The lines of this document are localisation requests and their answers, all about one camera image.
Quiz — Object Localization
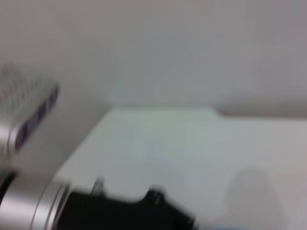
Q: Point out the black wrist cable silver plugs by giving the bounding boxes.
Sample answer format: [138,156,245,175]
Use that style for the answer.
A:
[92,176,106,195]

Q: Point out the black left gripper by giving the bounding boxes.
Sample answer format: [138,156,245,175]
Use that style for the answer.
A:
[56,184,201,230]

